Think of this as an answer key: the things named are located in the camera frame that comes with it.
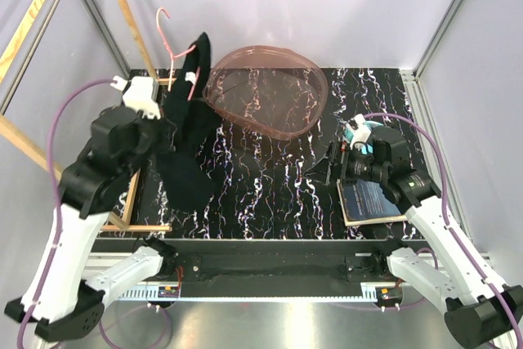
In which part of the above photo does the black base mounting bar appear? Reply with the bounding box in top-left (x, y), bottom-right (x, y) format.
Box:
top-left (171, 239), bottom-right (384, 302)

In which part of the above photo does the aluminium cage frame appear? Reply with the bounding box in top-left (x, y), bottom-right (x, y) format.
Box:
top-left (398, 0), bottom-right (518, 349)

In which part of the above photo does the black t shirt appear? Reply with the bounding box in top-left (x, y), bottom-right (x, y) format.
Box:
top-left (155, 32), bottom-right (221, 213)

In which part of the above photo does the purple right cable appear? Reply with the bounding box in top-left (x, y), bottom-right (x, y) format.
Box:
top-left (363, 111), bottom-right (520, 325)

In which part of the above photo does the black marbled table mat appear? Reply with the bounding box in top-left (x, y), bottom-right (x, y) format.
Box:
top-left (130, 68), bottom-right (430, 240)

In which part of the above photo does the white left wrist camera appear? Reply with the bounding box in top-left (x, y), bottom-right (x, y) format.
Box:
top-left (110, 75), bottom-right (161, 119)

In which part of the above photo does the wooden clothes rack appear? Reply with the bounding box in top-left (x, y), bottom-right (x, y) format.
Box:
top-left (0, 0), bottom-right (177, 234)

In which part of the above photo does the pink wire hanger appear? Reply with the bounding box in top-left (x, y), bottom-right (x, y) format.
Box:
top-left (155, 7), bottom-right (200, 101)

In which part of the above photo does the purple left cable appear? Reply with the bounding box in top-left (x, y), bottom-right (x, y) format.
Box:
top-left (16, 78), bottom-right (123, 348)

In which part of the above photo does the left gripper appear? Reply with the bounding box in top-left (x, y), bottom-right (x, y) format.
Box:
top-left (121, 103), bottom-right (178, 178)

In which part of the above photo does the pink translucent basket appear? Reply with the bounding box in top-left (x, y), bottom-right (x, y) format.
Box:
top-left (203, 45), bottom-right (329, 141)

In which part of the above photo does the dark blue book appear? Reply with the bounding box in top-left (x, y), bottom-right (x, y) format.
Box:
top-left (337, 180), bottom-right (406, 226)

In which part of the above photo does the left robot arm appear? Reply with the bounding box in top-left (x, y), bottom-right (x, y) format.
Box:
top-left (4, 106), bottom-right (177, 345)

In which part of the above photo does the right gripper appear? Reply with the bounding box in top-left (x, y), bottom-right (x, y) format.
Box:
top-left (303, 140), bottom-right (387, 186)

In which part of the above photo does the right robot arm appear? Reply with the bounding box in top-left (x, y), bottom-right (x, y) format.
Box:
top-left (306, 125), bottom-right (522, 348)

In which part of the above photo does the purple cable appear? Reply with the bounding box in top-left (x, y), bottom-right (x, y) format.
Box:
top-left (16, 78), bottom-right (123, 348)
top-left (363, 111), bottom-right (520, 325)

